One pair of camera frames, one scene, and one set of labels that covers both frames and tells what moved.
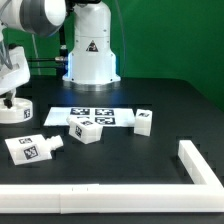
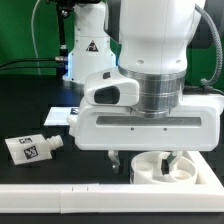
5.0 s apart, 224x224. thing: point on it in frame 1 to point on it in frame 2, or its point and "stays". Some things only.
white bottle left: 32,148 stays
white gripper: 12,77 to 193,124
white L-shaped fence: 204,194 stays
